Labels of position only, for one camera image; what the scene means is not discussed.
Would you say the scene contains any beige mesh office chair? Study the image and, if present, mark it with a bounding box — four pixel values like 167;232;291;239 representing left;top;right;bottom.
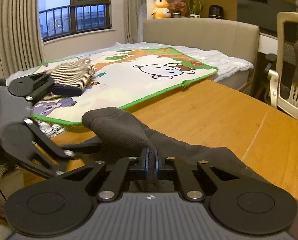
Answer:
263;0;298;123

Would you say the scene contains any brown plush toy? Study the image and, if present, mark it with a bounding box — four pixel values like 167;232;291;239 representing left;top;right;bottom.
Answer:
169;0;188;18

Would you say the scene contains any black jar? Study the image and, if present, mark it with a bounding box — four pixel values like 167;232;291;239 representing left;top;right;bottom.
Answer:
208;4;225;19

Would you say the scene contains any green potted plant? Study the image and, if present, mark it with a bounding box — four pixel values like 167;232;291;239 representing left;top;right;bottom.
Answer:
188;0;204;18

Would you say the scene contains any beige curtain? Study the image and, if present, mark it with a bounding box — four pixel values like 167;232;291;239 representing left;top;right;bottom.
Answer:
109;0;147;44
0;0;45;79

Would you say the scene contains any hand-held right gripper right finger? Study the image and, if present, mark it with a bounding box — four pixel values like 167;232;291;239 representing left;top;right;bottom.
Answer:
154;148;240;202

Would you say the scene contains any white desk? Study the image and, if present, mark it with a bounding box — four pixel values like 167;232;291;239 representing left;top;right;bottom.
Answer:
259;31;280;55

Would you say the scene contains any yellow plush duck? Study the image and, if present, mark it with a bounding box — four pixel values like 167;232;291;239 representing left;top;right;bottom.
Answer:
151;0;171;20

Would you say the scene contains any white dotted cloth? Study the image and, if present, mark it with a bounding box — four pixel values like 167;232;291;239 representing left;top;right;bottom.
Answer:
35;119;76;140

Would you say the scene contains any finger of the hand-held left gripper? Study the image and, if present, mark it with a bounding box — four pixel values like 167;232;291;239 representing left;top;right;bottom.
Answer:
26;72;83;103
16;119;102;178

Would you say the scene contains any cartoon printed mat green edge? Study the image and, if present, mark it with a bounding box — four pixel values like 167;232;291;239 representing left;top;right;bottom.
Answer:
30;47;219;126

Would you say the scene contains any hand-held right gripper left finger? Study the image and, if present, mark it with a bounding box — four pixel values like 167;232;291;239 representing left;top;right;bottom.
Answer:
63;148;150;202

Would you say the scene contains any brown striped garment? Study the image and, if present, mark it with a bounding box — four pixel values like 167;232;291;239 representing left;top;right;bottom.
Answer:
40;58;97;102

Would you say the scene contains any dark grey sock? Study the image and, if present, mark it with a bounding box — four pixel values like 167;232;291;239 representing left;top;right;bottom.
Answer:
74;106;298;240

